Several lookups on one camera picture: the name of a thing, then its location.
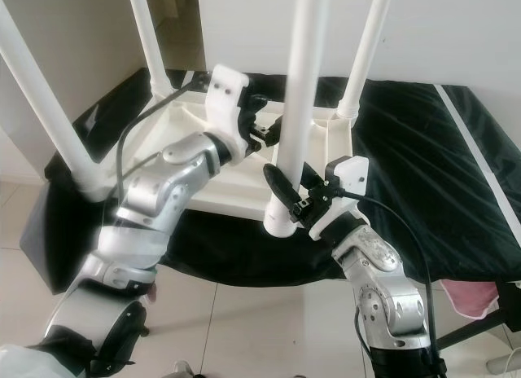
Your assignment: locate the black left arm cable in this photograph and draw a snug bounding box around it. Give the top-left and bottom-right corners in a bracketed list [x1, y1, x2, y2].
[116, 74, 209, 209]

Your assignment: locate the white plastic children table top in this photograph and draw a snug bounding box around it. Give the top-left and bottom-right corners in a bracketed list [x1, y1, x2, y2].
[85, 68, 352, 225]

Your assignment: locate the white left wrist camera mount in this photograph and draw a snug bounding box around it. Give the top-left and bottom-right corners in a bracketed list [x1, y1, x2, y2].
[206, 64, 252, 160]

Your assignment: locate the black metal table leg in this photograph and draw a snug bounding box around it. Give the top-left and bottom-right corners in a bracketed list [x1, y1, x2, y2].
[436, 301, 521, 351]

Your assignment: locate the black plastic table cover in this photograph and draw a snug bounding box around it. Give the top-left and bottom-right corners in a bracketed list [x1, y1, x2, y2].
[20, 68, 521, 291]

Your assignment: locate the pink plastic object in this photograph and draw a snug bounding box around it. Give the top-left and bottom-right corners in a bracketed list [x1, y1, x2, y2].
[444, 279, 502, 321]

